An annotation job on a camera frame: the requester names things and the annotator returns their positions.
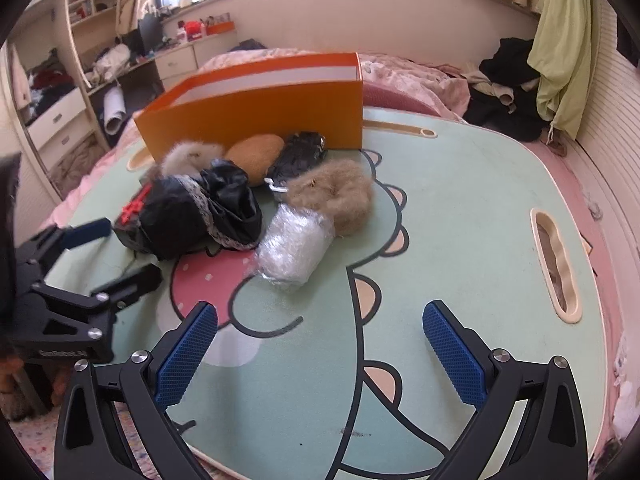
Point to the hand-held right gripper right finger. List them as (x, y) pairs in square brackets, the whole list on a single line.
[(455, 355)]

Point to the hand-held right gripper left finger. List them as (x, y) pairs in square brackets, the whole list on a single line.
[(185, 355)]

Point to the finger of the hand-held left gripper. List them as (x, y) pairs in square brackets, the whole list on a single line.
[(135, 282), (85, 230)]

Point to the black lace-trimmed pouch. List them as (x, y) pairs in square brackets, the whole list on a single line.
[(185, 215)]

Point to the white fluffy pompom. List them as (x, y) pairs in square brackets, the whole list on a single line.
[(192, 157)]

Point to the clear bubble-wrapped item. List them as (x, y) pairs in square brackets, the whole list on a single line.
[(295, 245)]

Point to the orange cardboard box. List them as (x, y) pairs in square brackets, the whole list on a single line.
[(260, 110)]

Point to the person's left forearm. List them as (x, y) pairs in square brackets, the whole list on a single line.
[(15, 390)]

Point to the green cartoon desktop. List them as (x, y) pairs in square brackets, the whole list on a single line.
[(450, 240)]

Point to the rolled white poster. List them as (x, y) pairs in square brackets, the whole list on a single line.
[(114, 110)]

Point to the cream shelf unit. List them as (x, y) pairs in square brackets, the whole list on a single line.
[(55, 105)]

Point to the white cloth bag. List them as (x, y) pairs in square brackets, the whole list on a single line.
[(112, 62)]

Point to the tan plush toy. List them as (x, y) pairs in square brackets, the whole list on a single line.
[(255, 157)]

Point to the cream desk with drawers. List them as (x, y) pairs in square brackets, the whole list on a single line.
[(175, 62)]

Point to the brown fluffy scrunchie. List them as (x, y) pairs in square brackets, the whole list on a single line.
[(335, 195)]

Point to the black toy car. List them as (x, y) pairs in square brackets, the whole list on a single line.
[(297, 157)]

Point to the black monitor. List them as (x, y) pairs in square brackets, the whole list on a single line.
[(150, 35)]

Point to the red container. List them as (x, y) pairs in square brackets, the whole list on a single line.
[(194, 29)]

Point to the small orange tray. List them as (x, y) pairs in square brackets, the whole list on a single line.
[(220, 27)]

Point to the dark cloth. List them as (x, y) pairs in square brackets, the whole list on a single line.
[(247, 45)]

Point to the pile of black clothes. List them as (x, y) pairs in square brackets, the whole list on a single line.
[(505, 100)]

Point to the dark pink cushion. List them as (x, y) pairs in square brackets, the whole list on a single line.
[(395, 97)]

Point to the pink floral blanket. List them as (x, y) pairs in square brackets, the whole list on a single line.
[(420, 77)]

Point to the light green hanging cloth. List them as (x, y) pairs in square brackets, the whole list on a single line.
[(562, 45)]

